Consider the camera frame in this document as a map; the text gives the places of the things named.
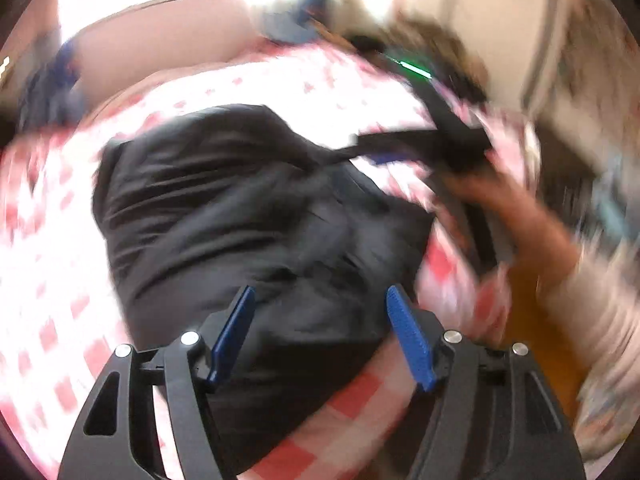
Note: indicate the person's right hand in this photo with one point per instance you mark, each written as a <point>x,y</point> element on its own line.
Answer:
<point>510,225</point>

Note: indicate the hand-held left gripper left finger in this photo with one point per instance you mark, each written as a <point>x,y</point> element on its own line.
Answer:
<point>232,330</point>

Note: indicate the black puffer jacket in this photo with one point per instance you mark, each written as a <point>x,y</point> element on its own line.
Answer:
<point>225,210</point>

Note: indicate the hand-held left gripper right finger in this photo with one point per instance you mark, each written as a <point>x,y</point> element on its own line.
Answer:
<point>407,340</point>

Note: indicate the person's right forearm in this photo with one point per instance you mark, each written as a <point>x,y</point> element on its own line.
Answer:
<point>600,320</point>

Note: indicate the red checked plastic sheet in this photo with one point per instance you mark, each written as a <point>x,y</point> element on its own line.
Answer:
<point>50,260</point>

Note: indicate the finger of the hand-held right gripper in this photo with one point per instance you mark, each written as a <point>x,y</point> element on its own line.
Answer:
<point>395,144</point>

